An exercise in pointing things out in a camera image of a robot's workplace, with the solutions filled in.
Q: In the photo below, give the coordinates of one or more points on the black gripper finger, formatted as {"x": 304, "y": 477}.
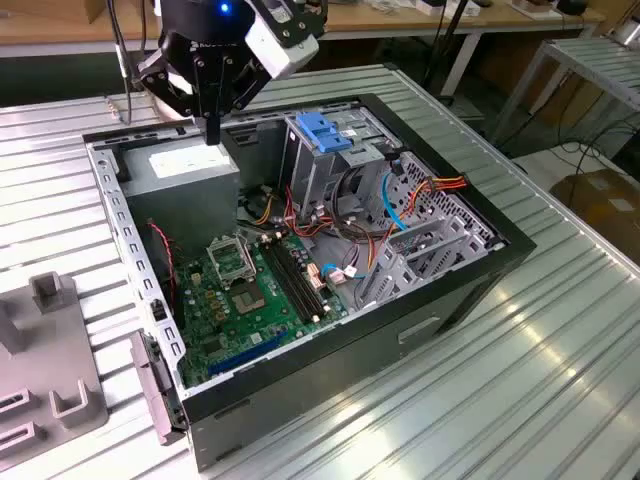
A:
{"x": 245, "y": 85}
{"x": 165, "y": 80}

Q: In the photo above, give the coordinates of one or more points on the metal disk bay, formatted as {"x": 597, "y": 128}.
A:
{"x": 472, "y": 245}

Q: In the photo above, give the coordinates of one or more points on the blue optical bay latch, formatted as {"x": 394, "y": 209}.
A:
{"x": 320, "y": 132}

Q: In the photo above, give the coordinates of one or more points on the metal optical drive cage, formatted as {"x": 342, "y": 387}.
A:
{"x": 305, "y": 175}

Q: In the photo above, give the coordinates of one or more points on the grey power supply unit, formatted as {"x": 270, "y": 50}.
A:
{"x": 185, "y": 210}

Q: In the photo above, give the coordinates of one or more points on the black RAM slot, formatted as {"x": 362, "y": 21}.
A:
{"x": 300, "y": 280}
{"x": 285, "y": 280}

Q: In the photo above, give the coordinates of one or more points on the green motherboard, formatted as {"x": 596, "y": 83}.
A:
{"x": 265, "y": 330}

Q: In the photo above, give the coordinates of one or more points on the blue expansion slot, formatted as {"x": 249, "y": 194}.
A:
{"x": 250, "y": 352}

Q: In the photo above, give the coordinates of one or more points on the grey parts rack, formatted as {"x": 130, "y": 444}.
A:
{"x": 50, "y": 350}

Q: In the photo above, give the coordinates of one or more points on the black open PC case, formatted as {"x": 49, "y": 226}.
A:
{"x": 350, "y": 360}

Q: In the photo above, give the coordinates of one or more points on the grey plastic case bezel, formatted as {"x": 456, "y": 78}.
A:
{"x": 150, "y": 380}

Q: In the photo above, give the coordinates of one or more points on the metal slat side table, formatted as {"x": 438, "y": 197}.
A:
{"x": 590, "y": 60}

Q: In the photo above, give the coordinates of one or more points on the cardboard box with label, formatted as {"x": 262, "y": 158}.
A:
{"x": 600, "y": 200}

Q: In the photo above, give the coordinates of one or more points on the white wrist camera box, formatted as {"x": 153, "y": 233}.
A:
{"x": 280, "y": 50}

